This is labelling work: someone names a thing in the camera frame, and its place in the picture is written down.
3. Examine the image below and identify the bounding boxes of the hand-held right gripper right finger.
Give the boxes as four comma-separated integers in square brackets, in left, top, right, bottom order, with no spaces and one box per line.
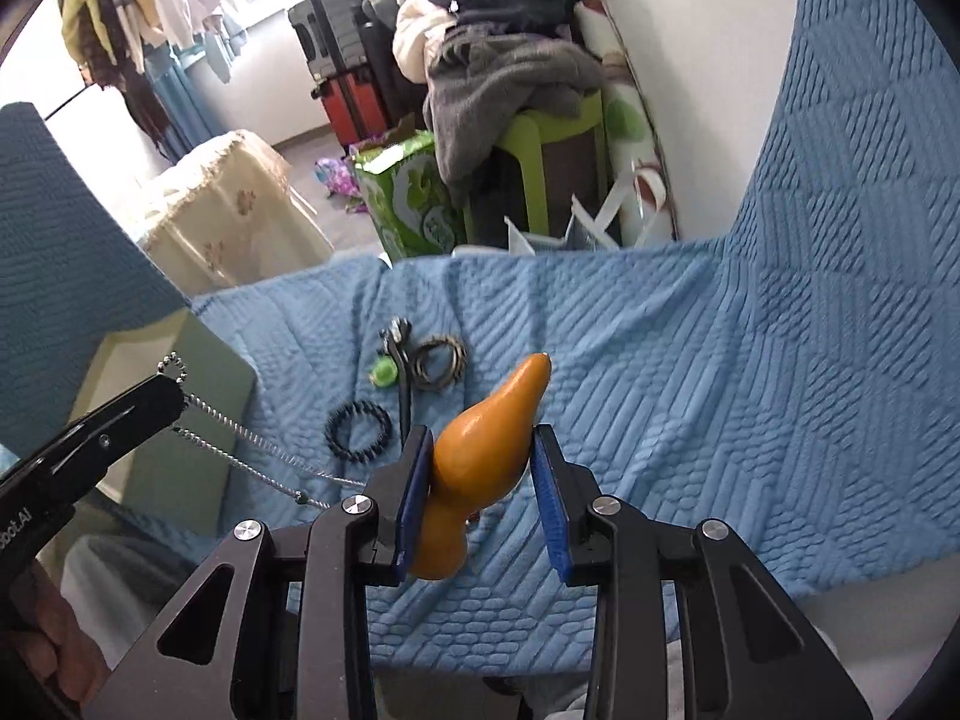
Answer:
[532,424,875,720]

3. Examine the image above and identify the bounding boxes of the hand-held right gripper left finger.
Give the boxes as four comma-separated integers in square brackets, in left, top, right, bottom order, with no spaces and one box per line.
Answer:
[79,426,436,720]

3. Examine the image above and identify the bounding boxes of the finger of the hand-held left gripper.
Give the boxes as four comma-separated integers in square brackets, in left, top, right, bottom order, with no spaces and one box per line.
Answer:
[22,379,186,500]

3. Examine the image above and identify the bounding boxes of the orange gourd pendant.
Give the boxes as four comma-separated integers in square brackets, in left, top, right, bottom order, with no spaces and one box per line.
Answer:
[411,352,552,582]

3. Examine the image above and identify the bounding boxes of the light green cardboard box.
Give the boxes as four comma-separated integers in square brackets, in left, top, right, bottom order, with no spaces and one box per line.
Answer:
[37,307,260,541]

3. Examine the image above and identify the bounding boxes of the black hair tie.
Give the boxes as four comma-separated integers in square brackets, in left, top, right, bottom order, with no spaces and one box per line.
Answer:
[325,400,392,460]

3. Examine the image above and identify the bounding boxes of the silver ball chain necklace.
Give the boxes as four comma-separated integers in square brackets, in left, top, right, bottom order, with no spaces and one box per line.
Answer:
[157,356,368,511]

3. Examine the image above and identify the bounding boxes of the green pendant keychain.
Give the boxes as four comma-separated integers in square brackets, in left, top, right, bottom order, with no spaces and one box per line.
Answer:
[369,319,415,391]

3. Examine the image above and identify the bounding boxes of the black beaded bracelet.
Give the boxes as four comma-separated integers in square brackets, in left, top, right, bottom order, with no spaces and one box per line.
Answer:
[411,336,470,391]

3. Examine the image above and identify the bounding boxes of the person's left hand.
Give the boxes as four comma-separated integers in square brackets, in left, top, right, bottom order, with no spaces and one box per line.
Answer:
[0,579,115,717]

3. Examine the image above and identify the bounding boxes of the blue textured chair cover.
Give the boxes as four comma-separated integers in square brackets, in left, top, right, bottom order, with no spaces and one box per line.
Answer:
[0,0,960,680]

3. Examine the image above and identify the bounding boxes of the cream floral tablecloth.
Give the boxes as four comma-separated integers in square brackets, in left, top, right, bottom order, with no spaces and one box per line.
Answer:
[139,130,335,297]

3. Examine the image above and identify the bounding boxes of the white bag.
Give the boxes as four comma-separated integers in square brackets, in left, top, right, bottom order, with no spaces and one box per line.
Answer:
[504,157,668,252]

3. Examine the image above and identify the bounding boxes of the green printed carton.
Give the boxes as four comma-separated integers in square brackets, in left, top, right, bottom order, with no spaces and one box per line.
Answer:
[352,130,466,263]

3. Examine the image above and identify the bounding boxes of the colourful cloth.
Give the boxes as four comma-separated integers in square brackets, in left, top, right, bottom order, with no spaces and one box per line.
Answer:
[313,157,368,215]

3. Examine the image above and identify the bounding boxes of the green plastic stool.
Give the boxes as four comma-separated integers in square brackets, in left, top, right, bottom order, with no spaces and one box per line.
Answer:
[461,90,612,248]

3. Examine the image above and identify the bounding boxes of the red suitcase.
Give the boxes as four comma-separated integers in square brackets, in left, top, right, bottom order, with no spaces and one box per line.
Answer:
[311,64,392,152]

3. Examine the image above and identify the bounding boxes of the floral printed board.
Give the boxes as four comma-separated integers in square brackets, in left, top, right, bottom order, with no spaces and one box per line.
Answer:
[577,0,680,245]

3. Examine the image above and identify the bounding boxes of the grey sweater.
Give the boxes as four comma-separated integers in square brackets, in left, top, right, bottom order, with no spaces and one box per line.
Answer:
[424,34,605,203]

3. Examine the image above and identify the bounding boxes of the hanging clothes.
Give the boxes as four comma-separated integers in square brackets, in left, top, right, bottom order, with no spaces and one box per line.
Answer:
[60,0,248,158]

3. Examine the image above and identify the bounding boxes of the grey black suitcase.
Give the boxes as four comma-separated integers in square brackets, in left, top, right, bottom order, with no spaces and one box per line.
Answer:
[287,0,383,83]

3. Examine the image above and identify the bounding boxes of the cream padded jacket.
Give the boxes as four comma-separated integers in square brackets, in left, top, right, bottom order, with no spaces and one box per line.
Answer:
[394,0,451,83]

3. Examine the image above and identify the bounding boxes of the black cord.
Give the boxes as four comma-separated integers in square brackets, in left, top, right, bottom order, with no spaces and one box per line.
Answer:
[394,349,415,445]

